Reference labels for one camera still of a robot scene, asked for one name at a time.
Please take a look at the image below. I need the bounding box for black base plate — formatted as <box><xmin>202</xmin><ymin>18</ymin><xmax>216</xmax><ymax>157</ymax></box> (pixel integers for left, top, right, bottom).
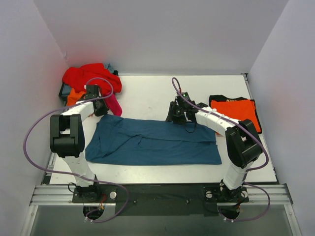
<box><xmin>72</xmin><ymin>183</ymin><xmax>249</xmax><ymax>219</ymax></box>

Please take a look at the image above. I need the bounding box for red t shirt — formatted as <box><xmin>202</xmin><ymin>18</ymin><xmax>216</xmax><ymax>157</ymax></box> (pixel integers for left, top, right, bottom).
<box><xmin>62</xmin><ymin>63</ymin><xmax>122</xmax><ymax>96</ymax></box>

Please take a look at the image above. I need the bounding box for teal blue t shirt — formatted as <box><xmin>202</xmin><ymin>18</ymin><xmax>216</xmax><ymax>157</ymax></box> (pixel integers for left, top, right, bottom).
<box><xmin>85</xmin><ymin>115</ymin><xmax>221</xmax><ymax>166</ymax></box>

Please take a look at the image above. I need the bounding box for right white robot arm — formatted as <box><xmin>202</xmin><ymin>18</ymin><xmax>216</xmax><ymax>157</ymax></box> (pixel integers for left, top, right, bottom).
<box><xmin>165</xmin><ymin>92</ymin><xmax>263</xmax><ymax>201</ymax></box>

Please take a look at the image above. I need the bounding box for folded orange t shirt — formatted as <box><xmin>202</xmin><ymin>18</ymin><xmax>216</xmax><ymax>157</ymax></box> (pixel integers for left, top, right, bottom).
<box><xmin>211</xmin><ymin>98</ymin><xmax>261</xmax><ymax>135</ymax></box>

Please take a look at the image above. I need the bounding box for light blue t shirt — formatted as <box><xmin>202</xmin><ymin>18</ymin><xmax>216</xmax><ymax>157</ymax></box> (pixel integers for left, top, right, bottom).
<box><xmin>104</xmin><ymin>63</ymin><xmax>115</xmax><ymax>74</ymax></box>

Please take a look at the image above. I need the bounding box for orange crumpled t shirt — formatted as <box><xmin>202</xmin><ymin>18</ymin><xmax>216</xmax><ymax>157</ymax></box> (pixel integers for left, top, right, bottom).
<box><xmin>67</xmin><ymin>88</ymin><xmax>85</xmax><ymax>106</ymax></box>

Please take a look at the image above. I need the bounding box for folded black t shirt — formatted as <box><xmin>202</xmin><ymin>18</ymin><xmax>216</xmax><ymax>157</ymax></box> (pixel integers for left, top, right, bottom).
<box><xmin>209</xmin><ymin>94</ymin><xmax>262</xmax><ymax>135</ymax></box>

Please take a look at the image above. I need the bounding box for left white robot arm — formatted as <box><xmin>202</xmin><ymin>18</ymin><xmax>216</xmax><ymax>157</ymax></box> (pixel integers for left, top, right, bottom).
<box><xmin>50</xmin><ymin>85</ymin><xmax>108</xmax><ymax>203</ymax></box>

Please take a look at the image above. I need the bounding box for pink t shirt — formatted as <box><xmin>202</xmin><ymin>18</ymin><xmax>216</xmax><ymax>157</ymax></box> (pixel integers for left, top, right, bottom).
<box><xmin>105</xmin><ymin>94</ymin><xmax>123</xmax><ymax>116</ymax></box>

